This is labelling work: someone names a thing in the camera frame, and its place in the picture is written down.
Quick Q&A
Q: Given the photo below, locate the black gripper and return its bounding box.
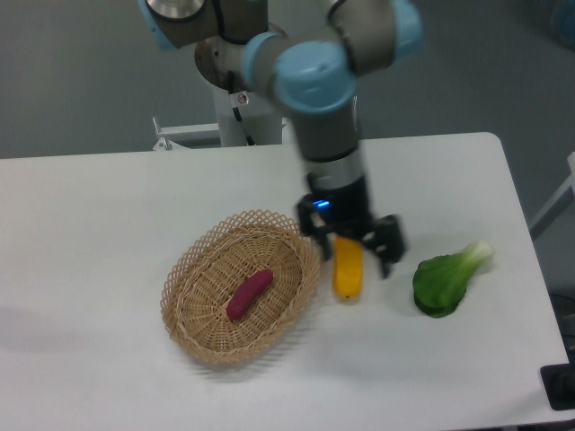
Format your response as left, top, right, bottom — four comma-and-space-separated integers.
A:
296, 173, 407, 278

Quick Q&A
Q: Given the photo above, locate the purple sweet potato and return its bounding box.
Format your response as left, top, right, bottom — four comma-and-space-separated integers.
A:
226, 269, 274, 321

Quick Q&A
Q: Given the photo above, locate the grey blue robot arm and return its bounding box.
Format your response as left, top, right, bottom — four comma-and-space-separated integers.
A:
139, 1, 422, 276

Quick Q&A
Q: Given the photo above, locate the woven wicker basket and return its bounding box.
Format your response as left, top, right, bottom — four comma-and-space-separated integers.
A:
161, 210, 322, 365

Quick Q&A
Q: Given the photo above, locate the yellow mango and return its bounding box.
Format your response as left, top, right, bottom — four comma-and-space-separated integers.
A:
332, 236, 363, 302

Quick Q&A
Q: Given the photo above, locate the green bok choy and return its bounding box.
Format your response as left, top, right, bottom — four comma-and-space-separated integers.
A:
412, 241, 495, 318

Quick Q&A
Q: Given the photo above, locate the white furniture leg right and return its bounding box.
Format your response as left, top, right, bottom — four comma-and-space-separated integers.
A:
528, 153, 574, 241

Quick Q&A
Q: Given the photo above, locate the black box at table edge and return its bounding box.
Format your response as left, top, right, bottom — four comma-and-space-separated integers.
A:
540, 364, 574, 411

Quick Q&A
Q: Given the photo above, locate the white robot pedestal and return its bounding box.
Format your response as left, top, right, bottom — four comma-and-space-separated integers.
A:
193, 31, 291, 147

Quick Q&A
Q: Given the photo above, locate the black cable on pedestal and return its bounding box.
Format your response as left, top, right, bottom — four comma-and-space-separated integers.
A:
226, 70, 257, 147

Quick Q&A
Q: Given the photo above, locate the white metal base frame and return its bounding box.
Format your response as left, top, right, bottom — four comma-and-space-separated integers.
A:
151, 116, 293, 151

